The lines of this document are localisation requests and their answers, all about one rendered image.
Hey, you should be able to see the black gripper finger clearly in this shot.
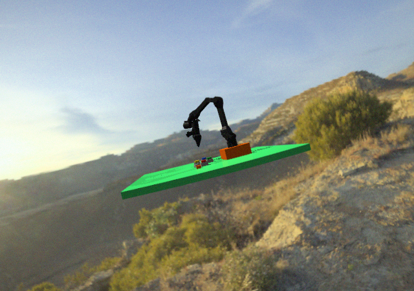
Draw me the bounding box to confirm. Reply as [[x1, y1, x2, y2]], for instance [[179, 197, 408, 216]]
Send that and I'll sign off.
[[194, 138, 201, 147]]

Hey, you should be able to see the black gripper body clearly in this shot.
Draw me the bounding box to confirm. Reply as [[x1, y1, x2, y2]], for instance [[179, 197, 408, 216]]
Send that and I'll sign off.
[[192, 127, 202, 139]]

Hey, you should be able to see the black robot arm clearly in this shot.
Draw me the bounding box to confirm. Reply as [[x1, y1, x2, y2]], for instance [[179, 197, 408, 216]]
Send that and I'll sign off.
[[183, 96, 238, 148]]

